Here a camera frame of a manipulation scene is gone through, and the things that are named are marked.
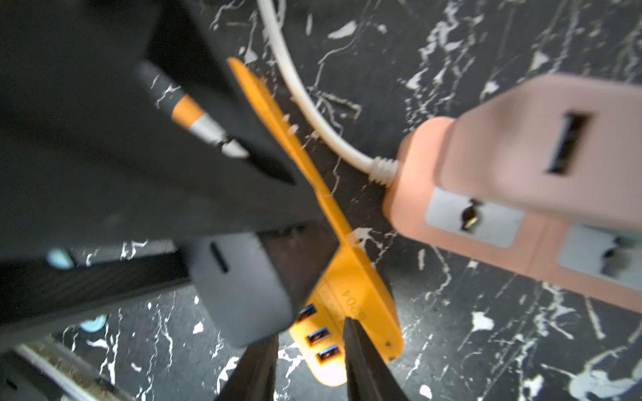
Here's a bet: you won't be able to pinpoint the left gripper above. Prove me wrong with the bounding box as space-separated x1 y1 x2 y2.
1 1 321 259

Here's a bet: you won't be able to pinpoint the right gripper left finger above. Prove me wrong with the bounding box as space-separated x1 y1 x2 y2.
216 335 279 401

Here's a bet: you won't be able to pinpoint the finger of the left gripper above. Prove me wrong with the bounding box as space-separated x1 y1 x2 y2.
1 252 190 351

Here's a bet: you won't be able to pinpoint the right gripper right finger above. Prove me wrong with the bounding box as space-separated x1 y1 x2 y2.
344 317 409 401

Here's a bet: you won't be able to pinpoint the orange power strip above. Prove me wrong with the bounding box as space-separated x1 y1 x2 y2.
227 58 405 387

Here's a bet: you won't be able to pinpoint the black charger plug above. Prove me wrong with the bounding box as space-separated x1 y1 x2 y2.
179 222 339 348

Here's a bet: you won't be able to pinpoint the pink power strip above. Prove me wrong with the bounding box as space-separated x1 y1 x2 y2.
384 118 641 312

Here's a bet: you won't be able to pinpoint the pink charger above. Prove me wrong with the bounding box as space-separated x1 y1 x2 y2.
436 75 641 232

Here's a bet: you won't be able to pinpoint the teal scrub brush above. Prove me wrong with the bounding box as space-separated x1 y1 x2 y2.
46 247 109 334

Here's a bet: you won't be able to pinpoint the white coiled power cables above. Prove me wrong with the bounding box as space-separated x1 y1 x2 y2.
256 0 401 189

